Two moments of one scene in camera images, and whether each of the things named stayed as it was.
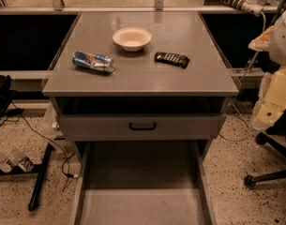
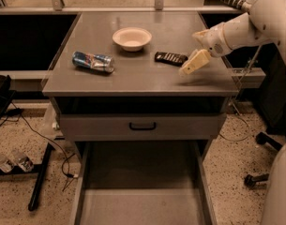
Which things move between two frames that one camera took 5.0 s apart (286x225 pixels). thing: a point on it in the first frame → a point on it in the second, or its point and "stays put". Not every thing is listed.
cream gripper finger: [263, 41] → [202, 35]
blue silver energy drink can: [86, 60] stays put
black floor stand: [40, 170] stays put
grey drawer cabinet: [143, 95] stays put
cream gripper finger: [264, 115] → [196, 60]
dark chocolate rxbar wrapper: [176, 60] stays put
